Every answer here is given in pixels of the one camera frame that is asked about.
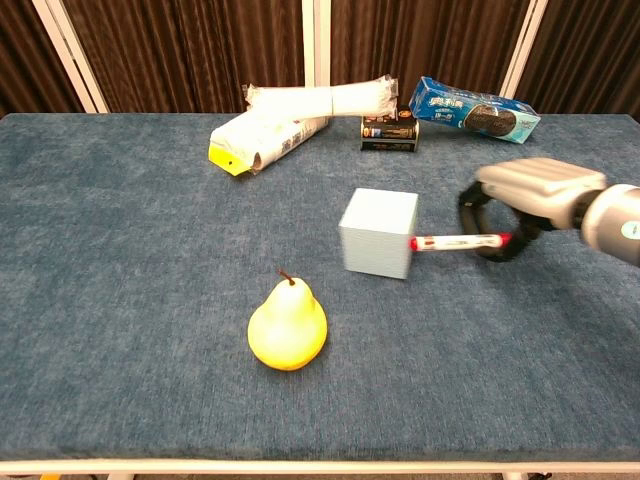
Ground light blue cube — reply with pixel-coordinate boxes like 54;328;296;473
337;187;420;281

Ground yellow pear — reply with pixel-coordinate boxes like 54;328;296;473
246;269;329;373

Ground white plastic cup sleeve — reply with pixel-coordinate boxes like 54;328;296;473
242;74;400;122

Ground blue Oreo cookie box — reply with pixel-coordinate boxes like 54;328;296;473
408;75;543;146

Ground blue felt table mat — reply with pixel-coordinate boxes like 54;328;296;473
0;111;640;462

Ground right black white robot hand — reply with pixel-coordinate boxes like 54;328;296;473
458;158;609;264

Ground black battery pack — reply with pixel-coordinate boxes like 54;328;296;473
359;104;421;154

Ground white package with yellow end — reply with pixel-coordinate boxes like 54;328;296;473
206;114;331;178

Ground red marker pen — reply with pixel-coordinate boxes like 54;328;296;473
408;231;513;253

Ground brown pleated partition screen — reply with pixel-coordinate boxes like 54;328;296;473
0;0;97;119
30;0;322;115
514;0;640;117
312;0;549;115

